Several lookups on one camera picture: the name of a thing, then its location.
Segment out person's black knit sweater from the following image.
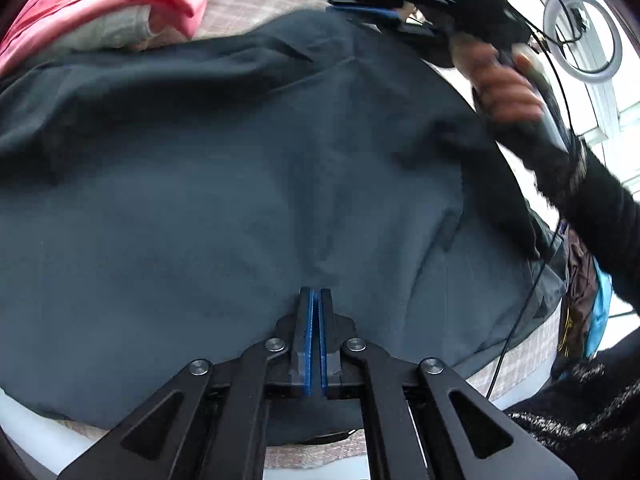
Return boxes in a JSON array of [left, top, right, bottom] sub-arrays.
[[504, 329, 640, 480]]

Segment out ring light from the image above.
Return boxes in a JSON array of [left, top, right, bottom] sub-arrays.
[[543, 0, 624, 82]]

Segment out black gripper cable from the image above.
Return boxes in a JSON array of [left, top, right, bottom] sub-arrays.
[[485, 0, 590, 403]]

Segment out light grey folded garment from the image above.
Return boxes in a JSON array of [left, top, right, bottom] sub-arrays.
[[47, 4, 157, 52]]

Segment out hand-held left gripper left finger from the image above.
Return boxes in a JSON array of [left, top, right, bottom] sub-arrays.
[[57, 287, 316, 480]]

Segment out person's right hand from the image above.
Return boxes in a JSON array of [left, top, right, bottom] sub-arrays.
[[451, 42, 546, 122]]

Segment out bay window frame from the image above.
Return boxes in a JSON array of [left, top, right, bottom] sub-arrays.
[[472, 0, 640, 198]]

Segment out dark grey jacket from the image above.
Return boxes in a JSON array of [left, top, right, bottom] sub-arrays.
[[0, 9, 571, 443]]

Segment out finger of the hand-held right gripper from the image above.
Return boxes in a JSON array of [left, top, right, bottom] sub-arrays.
[[327, 0, 406, 19], [350, 12, 441, 44]]

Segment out pink plaid bed sheet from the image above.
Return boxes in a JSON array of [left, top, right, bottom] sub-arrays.
[[192, 0, 571, 472]]

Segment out person's right forearm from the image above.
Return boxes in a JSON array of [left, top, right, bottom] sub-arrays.
[[472, 87, 640, 306]]

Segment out blue cloth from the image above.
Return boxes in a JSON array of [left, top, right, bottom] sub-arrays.
[[584, 259, 614, 359]]

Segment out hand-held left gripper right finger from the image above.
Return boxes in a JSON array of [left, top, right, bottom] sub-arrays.
[[319, 287, 576, 480]]

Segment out brown garment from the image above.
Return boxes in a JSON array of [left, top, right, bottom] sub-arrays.
[[556, 224, 600, 367]]

